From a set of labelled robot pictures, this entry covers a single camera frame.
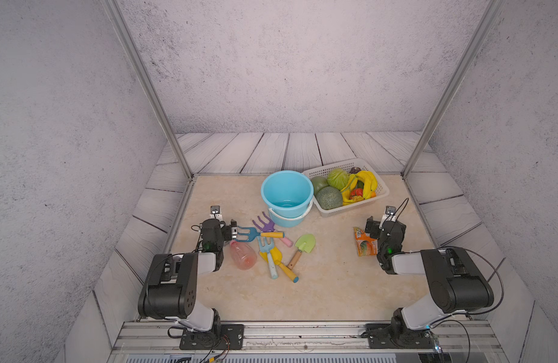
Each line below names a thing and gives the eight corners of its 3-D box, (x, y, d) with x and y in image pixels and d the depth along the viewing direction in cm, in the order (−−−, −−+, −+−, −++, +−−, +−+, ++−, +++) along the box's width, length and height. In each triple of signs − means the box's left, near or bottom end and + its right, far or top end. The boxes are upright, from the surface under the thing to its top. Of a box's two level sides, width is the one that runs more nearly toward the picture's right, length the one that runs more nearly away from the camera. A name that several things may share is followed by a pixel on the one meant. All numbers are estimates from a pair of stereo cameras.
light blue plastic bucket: (263, 233, 100) (259, 208, 86) (265, 197, 113) (262, 170, 100) (311, 233, 100) (315, 208, 86) (308, 197, 113) (310, 170, 100)
